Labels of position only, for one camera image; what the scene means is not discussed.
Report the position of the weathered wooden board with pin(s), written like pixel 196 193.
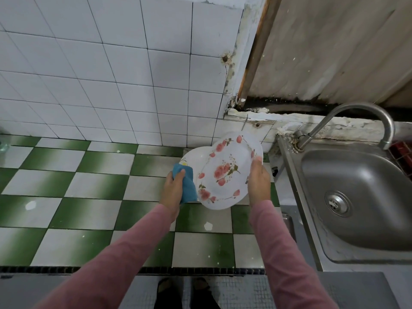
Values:
pixel 328 41

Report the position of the white plate orange flowers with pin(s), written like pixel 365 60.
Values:
pixel 193 156

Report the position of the person's right forearm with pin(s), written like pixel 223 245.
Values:
pixel 289 260

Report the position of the person's leg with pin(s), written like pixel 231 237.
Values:
pixel 205 294
pixel 168 294

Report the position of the green checkered tile countertop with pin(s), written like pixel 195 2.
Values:
pixel 77 189

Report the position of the stainless steel sink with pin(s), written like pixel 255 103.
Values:
pixel 367 183

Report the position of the person's left hand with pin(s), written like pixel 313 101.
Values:
pixel 172 193

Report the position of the blue cleaning cloth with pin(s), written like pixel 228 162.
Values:
pixel 188 183

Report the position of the chrome faucet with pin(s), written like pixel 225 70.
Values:
pixel 360 107

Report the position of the person's right leg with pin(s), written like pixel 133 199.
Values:
pixel 205 294

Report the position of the person's left leg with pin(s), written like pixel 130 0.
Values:
pixel 168 294

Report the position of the person's left forearm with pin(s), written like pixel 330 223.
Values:
pixel 109 267

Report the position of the white plate red flowers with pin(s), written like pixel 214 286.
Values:
pixel 222 170

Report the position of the person's right hand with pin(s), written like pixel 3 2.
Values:
pixel 259 183

